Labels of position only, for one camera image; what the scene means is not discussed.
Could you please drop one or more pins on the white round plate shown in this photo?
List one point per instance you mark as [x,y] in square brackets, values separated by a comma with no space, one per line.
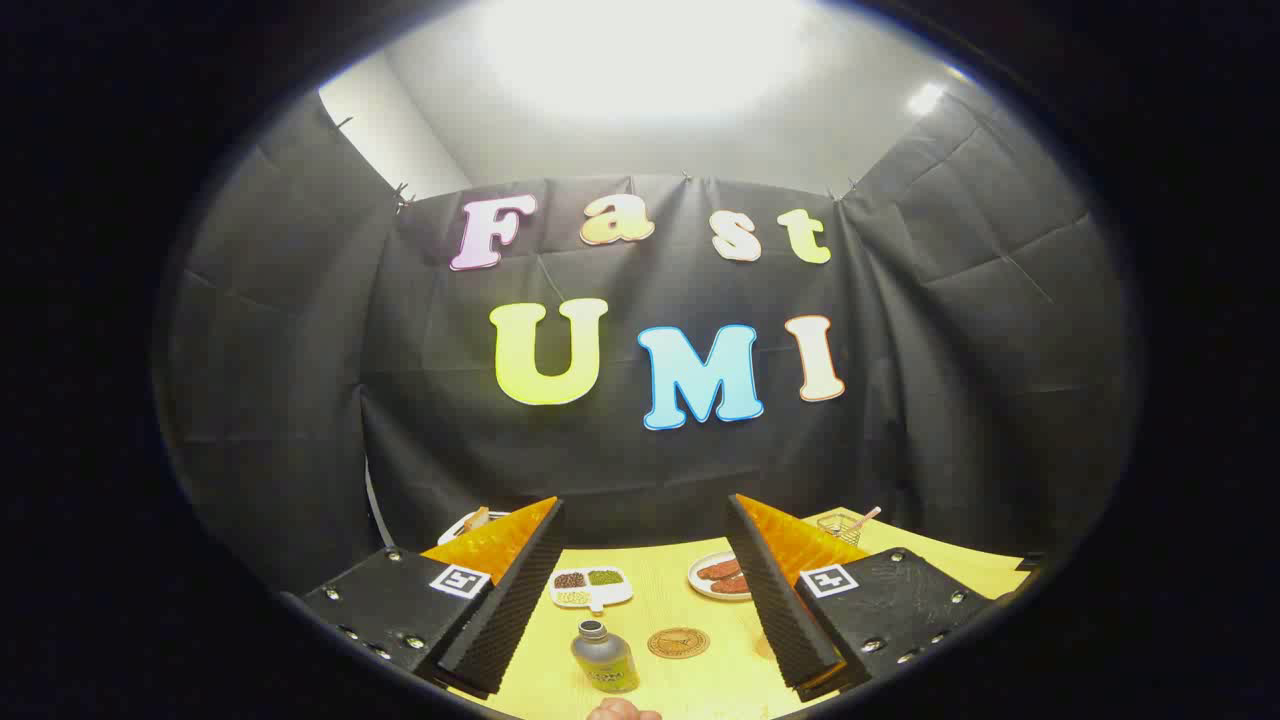
[700,585]

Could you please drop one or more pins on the round cork coaster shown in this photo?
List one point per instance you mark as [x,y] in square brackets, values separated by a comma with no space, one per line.
[678,643]

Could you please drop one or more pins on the reddish meat slice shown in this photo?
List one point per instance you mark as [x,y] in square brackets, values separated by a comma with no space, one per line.
[718,570]
[732,586]

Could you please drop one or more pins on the black backdrop cloth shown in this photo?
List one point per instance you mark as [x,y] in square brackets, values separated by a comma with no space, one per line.
[900,400]

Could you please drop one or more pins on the pink checked straw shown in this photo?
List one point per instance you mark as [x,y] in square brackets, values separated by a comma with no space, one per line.
[868,516]

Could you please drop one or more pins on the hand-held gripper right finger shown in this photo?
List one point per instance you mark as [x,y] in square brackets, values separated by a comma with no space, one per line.
[785,620]

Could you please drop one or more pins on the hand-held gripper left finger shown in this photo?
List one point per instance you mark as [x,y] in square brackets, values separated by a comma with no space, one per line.
[500,620]

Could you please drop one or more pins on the white toaster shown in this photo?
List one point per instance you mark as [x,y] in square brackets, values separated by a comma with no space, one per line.
[455,528]

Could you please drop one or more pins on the white divided dish of beans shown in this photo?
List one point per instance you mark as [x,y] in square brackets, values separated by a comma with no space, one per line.
[590,588]

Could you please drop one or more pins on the toast slice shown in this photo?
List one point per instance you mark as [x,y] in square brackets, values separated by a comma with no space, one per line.
[477,518]

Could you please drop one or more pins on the wooden table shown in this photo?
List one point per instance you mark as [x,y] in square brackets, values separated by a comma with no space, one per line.
[662,612]

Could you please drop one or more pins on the silver juice bottle green label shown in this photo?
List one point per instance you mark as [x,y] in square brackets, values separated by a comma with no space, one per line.
[606,662]

